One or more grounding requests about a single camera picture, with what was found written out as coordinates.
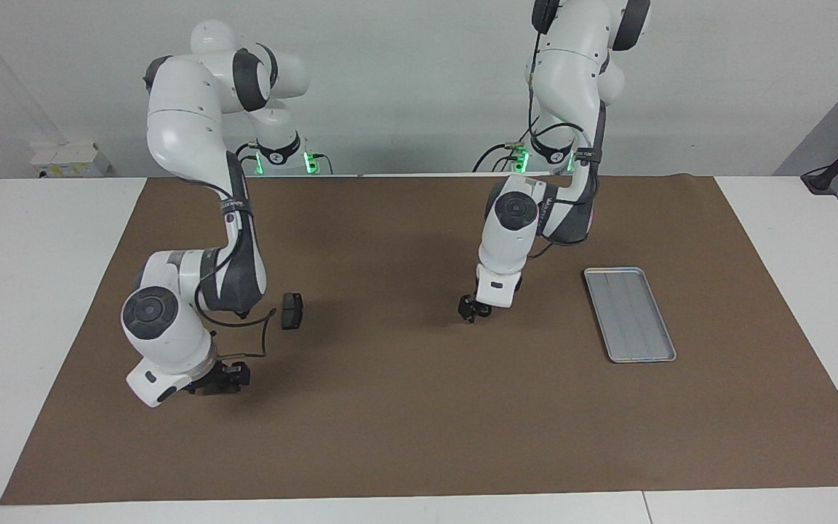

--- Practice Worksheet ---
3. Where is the silver metal tray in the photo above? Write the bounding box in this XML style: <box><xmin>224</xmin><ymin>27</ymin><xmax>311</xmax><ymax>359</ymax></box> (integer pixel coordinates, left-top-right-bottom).
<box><xmin>583</xmin><ymin>266</ymin><xmax>678</xmax><ymax>364</ymax></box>

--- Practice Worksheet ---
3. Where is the rectangular dark grey brake pad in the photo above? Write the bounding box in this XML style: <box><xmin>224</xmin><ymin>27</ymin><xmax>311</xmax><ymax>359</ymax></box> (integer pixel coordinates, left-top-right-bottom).
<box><xmin>281</xmin><ymin>292</ymin><xmax>305</xmax><ymax>330</ymax></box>

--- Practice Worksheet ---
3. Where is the brown table mat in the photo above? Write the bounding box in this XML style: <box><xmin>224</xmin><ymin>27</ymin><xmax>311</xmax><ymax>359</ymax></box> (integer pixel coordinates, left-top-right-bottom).
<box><xmin>0</xmin><ymin>175</ymin><xmax>838</xmax><ymax>506</ymax></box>

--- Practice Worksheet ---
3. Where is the white box with yellow labels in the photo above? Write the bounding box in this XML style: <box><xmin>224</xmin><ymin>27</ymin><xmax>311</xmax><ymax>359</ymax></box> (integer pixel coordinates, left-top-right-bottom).
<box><xmin>30</xmin><ymin>140</ymin><xmax>113</xmax><ymax>179</ymax></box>

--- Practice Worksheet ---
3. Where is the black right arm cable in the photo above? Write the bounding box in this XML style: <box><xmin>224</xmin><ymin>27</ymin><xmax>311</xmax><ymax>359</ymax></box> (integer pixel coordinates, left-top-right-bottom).
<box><xmin>193</xmin><ymin>291</ymin><xmax>278</xmax><ymax>361</ymax></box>

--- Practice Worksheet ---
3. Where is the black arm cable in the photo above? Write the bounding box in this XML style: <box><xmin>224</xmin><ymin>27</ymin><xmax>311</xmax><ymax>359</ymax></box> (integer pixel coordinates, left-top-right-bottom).
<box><xmin>193</xmin><ymin>291</ymin><xmax>278</xmax><ymax>361</ymax></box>
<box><xmin>524</xmin><ymin>0</ymin><xmax>602</xmax><ymax>259</ymax></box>

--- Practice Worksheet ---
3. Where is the black left base cable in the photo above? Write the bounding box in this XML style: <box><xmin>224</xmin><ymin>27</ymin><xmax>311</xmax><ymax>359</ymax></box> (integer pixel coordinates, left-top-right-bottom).
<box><xmin>472</xmin><ymin>138</ymin><xmax>532</xmax><ymax>174</ymax></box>

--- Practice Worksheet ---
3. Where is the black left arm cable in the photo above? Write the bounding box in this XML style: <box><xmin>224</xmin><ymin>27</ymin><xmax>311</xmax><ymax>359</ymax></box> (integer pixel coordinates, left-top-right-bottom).
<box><xmin>524</xmin><ymin>0</ymin><xmax>602</xmax><ymax>259</ymax></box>

